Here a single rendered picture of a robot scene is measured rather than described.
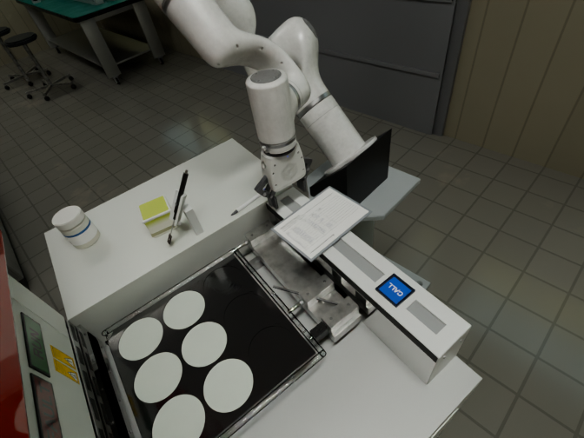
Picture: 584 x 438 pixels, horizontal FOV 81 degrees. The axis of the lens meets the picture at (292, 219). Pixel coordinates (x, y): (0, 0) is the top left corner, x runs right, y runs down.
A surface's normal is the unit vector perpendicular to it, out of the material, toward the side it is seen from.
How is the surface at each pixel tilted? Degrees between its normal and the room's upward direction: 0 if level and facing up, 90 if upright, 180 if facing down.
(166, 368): 0
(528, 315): 0
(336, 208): 0
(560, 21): 90
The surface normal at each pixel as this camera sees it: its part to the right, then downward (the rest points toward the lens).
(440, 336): -0.14, -0.68
